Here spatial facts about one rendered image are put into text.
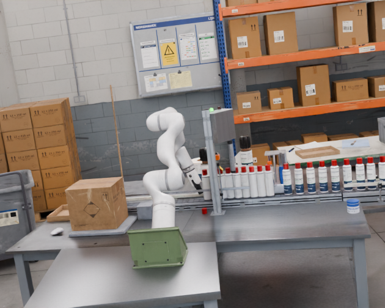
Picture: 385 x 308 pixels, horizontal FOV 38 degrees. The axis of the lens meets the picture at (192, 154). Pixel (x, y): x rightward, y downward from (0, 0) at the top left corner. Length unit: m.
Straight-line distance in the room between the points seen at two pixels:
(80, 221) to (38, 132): 3.36
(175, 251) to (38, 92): 5.74
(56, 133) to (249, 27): 2.71
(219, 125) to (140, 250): 1.00
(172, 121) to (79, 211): 0.83
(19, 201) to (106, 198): 2.14
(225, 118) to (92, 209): 0.99
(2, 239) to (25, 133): 1.68
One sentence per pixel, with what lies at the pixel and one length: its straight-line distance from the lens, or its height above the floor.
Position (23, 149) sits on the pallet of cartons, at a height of 0.91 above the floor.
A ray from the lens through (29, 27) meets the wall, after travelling 8.30.
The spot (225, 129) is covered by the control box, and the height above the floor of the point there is 1.36.
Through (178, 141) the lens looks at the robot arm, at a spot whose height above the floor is 1.31.
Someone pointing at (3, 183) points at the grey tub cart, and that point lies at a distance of 6.22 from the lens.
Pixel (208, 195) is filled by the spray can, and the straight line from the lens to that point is 3.71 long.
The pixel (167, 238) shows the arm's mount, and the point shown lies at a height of 0.98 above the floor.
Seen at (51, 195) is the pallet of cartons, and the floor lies 0.31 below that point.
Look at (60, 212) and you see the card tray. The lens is 4.15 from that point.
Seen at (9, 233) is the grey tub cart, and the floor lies 0.37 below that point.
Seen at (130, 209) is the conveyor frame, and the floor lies 0.86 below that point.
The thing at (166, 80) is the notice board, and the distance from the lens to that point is 7.87.
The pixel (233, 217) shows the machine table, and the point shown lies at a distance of 3.49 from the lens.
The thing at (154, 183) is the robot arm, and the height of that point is 1.19.
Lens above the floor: 1.93
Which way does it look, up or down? 11 degrees down
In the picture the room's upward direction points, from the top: 7 degrees counter-clockwise
